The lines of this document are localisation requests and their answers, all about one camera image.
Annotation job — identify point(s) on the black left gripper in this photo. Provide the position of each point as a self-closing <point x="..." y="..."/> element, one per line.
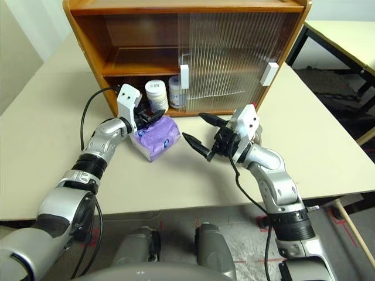
<point x="145" y="118"/>

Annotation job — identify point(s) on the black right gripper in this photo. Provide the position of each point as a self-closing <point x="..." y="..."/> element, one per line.
<point x="224" y="143"/>

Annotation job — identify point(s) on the purple tissue pack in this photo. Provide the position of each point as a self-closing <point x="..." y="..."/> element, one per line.
<point x="164" y="133"/>

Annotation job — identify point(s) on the white lidded bottle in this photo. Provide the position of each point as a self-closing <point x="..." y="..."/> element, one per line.
<point x="175" y="93"/>
<point x="156" y="93"/>

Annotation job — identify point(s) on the ribbed clear sliding door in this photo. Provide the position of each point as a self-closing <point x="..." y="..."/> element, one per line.
<point x="290" y="35"/>
<point x="183" y="44"/>

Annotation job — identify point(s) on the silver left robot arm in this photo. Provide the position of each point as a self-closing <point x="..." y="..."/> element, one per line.
<point x="108" y="131"/>

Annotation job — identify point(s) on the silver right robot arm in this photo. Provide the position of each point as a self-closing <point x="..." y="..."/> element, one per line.
<point x="269" y="159"/>

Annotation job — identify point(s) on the wooden cabinet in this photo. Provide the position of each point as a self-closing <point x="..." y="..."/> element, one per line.
<point x="93" y="47"/>

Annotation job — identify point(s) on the black table leg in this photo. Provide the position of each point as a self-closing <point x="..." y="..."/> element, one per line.
<point x="264" y="224"/>

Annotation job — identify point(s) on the grey right robot leg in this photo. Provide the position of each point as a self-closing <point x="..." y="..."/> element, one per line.
<point x="214" y="248"/>

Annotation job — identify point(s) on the grey robot leg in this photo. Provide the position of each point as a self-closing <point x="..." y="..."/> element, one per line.
<point x="136" y="246"/>
<point x="214" y="248"/>

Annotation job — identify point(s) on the grey left robot leg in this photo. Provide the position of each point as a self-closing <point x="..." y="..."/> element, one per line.
<point x="136" y="246"/>

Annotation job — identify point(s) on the grey robot torso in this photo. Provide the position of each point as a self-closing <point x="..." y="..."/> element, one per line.
<point x="146" y="272"/>

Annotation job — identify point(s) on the beige side table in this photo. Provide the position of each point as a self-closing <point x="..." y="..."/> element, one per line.
<point x="337" y="32"/>

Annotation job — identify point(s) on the wooden stick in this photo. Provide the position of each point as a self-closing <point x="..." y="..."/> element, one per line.
<point x="356" y="234"/>

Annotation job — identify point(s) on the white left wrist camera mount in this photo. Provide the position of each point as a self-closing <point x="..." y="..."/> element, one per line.
<point x="127" y="96"/>

